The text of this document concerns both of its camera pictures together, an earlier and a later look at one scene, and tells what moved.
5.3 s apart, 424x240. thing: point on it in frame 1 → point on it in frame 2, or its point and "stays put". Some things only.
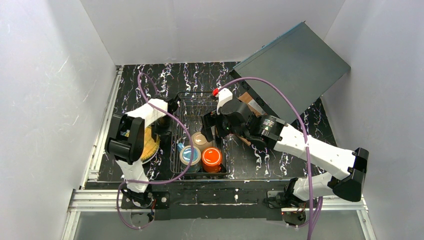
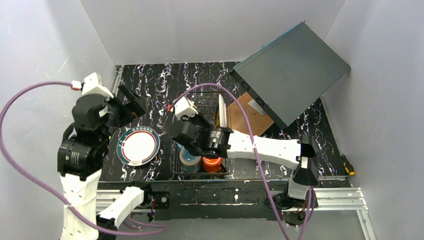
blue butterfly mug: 185,158 stays put
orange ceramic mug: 211,157 stays put
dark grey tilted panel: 299,62 stays put
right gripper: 209,125 → 185,139
